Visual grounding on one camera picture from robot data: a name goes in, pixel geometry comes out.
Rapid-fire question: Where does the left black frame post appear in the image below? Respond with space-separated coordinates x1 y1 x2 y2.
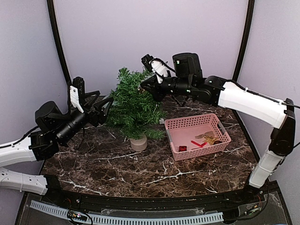
46 0 71 85

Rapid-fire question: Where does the black frame post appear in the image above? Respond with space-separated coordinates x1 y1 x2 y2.
232 0 255 81
46 0 71 85

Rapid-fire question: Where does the brown reindeer ornament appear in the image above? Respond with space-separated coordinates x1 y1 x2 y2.
195 131 214 139

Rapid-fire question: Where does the small green christmas tree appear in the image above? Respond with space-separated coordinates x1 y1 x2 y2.
106 67 165 152

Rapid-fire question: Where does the white slotted cable duct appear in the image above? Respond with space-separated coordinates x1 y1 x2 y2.
30 200 224 225

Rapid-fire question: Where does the red ribbon bow ornament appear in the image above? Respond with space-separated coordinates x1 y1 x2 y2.
191 141 207 150

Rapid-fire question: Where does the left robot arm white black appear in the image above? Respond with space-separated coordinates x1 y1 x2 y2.
0 86 113 204

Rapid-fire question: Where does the right black frame post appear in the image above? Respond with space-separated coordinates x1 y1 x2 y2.
232 0 255 81

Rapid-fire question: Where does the gold star ornament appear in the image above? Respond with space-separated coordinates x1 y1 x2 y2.
203 135 218 145

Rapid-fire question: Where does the red foil gift box ornament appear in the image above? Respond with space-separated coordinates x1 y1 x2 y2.
179 145 187 152

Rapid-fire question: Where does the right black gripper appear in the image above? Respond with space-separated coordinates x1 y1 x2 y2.
140 73 194 102

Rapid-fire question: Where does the black front rail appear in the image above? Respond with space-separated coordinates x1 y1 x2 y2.
27 184 268 212

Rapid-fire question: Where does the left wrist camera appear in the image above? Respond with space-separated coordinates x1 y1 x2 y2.
69 77 84 113

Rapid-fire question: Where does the pink plastic basket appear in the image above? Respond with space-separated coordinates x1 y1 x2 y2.
165 113 231 161

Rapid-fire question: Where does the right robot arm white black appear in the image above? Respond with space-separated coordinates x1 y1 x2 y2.
141 52 296 203

